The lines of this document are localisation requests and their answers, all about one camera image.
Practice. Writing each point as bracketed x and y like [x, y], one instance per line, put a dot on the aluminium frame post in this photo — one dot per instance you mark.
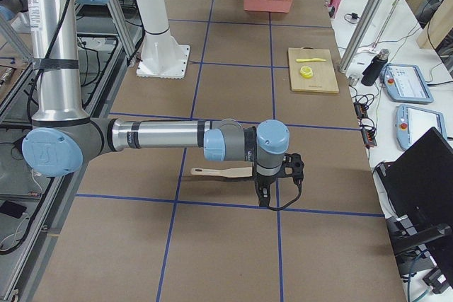
[370, 9]

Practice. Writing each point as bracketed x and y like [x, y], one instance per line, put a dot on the yellow plastic knife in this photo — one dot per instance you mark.
[307, 60]

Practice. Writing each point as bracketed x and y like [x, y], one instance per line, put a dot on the teach pendant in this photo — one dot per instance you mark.
[413, 122]
[404, 83]

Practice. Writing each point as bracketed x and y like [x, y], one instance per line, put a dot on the upper teach pendant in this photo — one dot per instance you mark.
[404, 83]

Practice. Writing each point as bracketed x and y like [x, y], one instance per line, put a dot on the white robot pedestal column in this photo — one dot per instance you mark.
[161, 55]

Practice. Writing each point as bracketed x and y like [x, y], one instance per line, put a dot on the lower teach pendant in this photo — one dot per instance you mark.
[413, 122]

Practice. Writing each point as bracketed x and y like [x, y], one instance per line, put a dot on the bamboo cutting board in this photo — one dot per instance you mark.
[324, 79]

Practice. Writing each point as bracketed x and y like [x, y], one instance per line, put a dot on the black water bottle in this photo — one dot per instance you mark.
[373, 70]

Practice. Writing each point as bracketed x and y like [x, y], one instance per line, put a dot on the black smartphone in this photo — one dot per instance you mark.
[12, 209]

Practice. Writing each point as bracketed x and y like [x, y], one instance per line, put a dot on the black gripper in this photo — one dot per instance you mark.
[264, 181]

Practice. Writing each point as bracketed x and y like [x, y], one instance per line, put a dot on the yellow lemon slices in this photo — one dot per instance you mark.
[306, 72]

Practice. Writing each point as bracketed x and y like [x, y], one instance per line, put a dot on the black monitor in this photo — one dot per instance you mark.
[419, 186]

